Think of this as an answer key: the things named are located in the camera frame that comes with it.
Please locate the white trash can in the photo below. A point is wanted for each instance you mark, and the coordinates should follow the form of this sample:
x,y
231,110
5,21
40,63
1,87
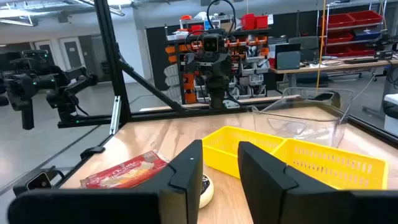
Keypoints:
x,y
391,124

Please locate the long wooden desk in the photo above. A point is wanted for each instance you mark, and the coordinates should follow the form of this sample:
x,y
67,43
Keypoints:
x,y
311,69

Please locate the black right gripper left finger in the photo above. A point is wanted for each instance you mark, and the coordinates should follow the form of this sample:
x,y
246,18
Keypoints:
x,y
174,193

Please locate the black and cream tape roll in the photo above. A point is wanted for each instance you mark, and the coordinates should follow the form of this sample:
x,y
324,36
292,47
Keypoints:
x,y
206,193

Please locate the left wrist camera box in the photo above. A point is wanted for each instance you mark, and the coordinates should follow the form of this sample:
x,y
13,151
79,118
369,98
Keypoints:
x,y
211,43

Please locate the black table-level camera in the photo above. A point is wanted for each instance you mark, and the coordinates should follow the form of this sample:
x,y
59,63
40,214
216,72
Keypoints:
x,y
38,183

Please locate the silver frame bracket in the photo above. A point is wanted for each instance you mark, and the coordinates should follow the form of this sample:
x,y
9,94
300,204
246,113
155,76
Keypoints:
x,y
115,115

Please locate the black background robot arms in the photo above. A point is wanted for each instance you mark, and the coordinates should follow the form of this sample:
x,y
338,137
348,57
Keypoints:
x,y
28,84

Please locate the clear plastic bin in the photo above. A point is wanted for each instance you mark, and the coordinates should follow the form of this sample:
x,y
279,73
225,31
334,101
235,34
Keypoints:
x,y
304,127

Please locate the red snack packet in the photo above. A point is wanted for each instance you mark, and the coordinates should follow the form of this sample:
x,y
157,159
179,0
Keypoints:
x,y
124,174

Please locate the red storage bin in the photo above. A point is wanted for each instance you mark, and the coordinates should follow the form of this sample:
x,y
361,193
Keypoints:
x,y
248,21
261,22

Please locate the black rack with orange bins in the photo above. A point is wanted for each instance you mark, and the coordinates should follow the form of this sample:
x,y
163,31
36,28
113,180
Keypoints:
x,y
242,43

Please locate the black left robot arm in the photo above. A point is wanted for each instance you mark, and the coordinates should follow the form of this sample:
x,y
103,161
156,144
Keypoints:
x,y
217,91

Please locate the black table clamp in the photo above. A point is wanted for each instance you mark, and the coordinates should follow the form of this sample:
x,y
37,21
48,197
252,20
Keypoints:
x,y
91,152

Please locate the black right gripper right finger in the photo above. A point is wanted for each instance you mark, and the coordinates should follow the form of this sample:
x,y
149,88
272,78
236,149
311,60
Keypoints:
x,y
270,193

